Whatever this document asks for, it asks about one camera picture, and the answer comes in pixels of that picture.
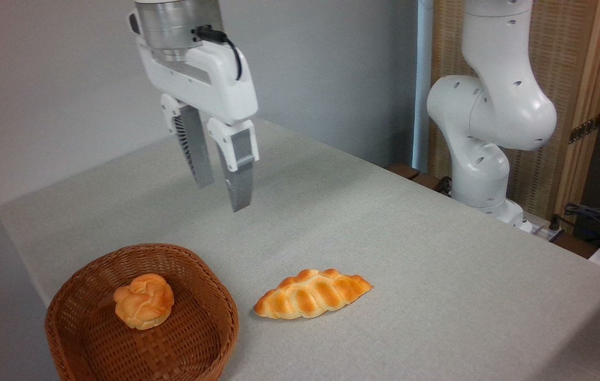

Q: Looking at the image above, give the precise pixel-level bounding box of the long braided bread loaf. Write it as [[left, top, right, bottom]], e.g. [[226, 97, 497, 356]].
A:
[[253, 268, 374, 321]]

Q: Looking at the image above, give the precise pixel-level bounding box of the brown woven wicker basket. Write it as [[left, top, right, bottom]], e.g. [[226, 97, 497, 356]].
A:
[[44, 243, 240, 381]]

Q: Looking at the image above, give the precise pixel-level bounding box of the white vertical pole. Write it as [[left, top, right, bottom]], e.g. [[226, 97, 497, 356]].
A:
[[411, 0, 434, 173]]

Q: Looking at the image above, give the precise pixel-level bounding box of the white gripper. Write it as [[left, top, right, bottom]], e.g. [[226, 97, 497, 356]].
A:
[[136, 41, 261, 213]]

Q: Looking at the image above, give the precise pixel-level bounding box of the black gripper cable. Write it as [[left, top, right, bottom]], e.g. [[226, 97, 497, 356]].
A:
[[192, 24, 244, 81]]

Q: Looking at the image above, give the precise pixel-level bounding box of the round knotted bread roll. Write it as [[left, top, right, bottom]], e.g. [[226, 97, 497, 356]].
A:
[[113, 273, 175, 331]]

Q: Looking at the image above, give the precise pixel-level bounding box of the wooden woven folding screen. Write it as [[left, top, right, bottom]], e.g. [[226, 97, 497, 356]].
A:
[[429, 0, 600, 234]]

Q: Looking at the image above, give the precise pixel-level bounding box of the metal screen hinge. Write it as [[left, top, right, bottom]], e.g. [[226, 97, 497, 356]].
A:
[[568, 113, 600, 145]]

